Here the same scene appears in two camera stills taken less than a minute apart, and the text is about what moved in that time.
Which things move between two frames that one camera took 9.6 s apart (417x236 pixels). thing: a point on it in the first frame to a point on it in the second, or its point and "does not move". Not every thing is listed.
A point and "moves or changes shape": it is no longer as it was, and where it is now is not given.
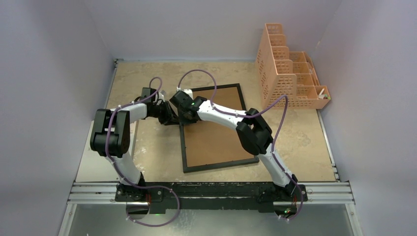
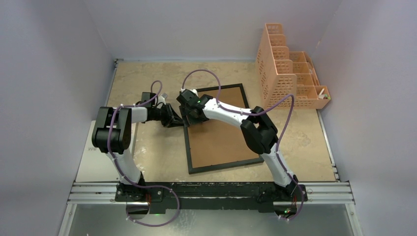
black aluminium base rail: [176, 196] does not move
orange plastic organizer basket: [282, 73] does not move
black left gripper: [170, 118] does not move
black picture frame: [209, 166] moves or changes shape
